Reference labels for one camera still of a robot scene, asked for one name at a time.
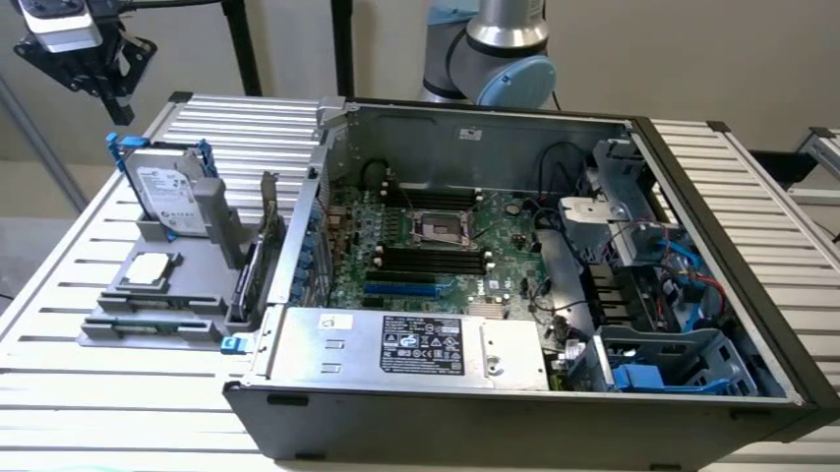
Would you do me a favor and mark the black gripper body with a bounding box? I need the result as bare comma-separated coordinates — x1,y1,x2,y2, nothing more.
39,19,132,84

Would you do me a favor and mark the hard disk in blue caddy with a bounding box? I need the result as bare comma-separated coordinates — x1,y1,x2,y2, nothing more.
104,132,219,243

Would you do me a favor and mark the disk bay with blue lining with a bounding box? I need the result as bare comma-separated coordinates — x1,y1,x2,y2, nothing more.
592,325,757,395

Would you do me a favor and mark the gray metal pole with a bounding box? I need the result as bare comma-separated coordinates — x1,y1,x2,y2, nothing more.
0,73,91,213

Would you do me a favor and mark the black stand pole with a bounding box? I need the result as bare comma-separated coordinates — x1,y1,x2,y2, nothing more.
219,0,266,97
330,0,357,98

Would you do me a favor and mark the silver CPU chip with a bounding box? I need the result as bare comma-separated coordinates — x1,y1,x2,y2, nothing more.
122,252,182,289

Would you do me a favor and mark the gray parts rack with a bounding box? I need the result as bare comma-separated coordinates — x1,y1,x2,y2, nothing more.
76,177,287,353

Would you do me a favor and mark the green RAM stick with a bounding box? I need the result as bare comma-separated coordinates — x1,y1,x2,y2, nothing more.
86,320,210,338

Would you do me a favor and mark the black RAM slot bank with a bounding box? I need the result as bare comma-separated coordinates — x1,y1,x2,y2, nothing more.
378,244,496,277
382,183,493,211

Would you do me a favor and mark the black expansion slot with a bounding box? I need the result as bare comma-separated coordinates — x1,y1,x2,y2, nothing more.
363,269,440,284

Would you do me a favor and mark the blue expansion slot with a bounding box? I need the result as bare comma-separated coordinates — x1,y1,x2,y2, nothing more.
362,281,442,299

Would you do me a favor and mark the silver power supply unit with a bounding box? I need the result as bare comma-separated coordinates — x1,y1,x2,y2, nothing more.
265,306,552,393

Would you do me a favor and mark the green motherboard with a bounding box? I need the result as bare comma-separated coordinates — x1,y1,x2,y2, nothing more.
326,182,583,341

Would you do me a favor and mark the small aluminium heatsink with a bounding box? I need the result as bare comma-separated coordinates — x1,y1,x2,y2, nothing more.
468,301,512,322

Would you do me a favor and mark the black plastic air shroud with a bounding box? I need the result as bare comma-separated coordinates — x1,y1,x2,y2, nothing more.
536,227,591,317

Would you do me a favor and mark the gray metal drive cage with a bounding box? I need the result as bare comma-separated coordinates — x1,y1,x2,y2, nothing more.
557,139,665,267

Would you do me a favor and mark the black open PC case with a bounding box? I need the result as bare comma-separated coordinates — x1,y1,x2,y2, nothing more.
222,95,840,461

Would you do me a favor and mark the metal slat side table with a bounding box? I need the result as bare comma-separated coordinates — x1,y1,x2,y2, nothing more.
784,126,840,207

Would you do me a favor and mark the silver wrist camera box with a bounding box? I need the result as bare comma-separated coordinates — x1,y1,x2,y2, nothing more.
19,0,108,54

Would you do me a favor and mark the black camera cable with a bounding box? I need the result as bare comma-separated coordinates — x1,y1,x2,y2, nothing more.
91,0,229,15

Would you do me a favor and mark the graphics card with metal bracket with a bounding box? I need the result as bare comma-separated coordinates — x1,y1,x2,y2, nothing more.
231,170,287,322

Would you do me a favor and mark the CPU socket with metal frame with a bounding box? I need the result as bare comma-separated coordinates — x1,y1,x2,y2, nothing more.
400,207,486,253

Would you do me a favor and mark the black looped wire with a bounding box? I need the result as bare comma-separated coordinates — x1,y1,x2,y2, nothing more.
536,141,593,199

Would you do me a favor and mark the blue data wire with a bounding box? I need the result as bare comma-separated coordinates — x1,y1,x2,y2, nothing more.
653,234,705,307

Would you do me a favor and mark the red data wire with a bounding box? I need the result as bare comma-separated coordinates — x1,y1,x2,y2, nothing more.
693,273,731,322

